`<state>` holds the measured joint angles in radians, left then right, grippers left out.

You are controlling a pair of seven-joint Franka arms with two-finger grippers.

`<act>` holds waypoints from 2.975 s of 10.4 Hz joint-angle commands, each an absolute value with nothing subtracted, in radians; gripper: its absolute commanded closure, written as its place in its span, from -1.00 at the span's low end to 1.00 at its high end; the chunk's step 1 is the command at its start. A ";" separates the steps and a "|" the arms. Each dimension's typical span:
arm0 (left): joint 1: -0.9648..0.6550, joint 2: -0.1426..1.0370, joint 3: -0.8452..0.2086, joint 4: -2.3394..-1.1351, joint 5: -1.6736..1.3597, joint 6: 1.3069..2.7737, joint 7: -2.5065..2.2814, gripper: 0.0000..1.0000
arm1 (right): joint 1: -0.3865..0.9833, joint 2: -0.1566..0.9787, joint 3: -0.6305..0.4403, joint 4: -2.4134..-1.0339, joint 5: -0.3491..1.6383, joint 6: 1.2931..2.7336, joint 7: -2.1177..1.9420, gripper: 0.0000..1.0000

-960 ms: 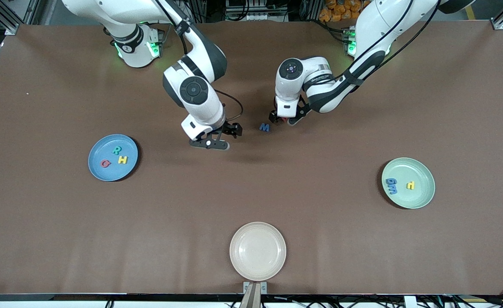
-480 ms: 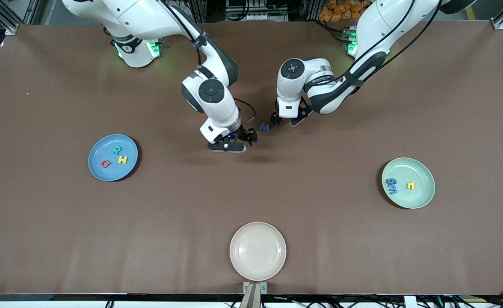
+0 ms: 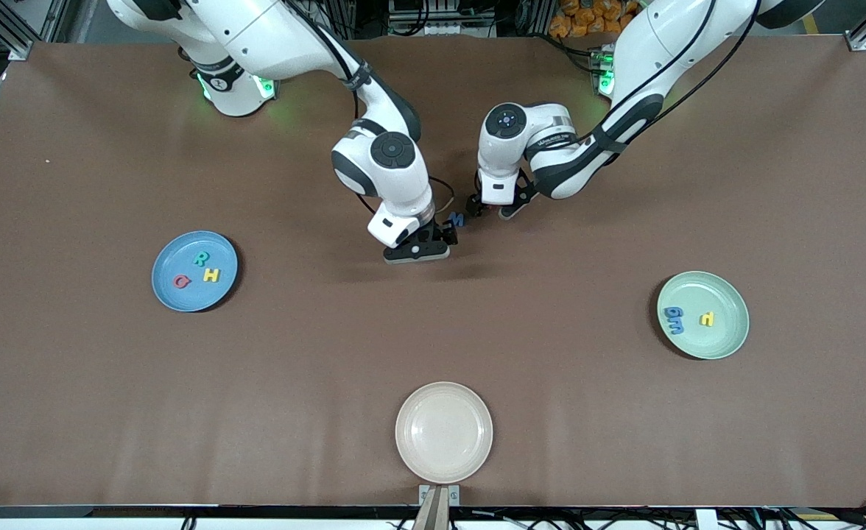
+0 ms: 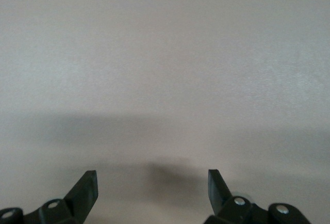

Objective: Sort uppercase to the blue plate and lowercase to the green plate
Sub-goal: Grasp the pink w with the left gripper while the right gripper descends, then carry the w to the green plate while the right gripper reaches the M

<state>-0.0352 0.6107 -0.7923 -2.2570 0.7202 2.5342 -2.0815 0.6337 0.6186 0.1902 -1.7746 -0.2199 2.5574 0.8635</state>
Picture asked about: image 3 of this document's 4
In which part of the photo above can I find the cream plate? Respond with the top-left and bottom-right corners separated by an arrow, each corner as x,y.
395,381 -> 494,485

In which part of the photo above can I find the blue plate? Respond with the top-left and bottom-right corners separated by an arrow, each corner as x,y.
151,230 -> 239,313

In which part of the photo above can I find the green plate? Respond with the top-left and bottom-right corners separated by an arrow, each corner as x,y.
656,270 -> 750,361

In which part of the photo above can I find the black equipment rack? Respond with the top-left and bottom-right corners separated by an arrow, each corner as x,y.
387,0 -> 498,39

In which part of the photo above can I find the orange snack packets pile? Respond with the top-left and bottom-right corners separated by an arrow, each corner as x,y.
549,0 -> 644,39

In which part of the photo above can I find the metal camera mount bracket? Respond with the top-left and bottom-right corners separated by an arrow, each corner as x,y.
418,484 -> 461,530

